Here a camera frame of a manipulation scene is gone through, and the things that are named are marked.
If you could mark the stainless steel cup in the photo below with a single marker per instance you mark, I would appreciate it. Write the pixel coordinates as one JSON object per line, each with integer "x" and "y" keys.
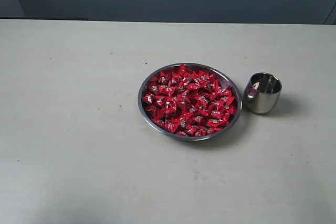
{"x": 262, "y": 92}

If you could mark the round steel plate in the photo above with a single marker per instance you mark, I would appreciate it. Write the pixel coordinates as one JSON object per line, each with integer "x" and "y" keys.
{"x": 231, "y": 82}

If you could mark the pile of red candies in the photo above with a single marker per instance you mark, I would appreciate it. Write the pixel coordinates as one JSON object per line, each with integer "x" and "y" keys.
{"x": 189, "y": 103}

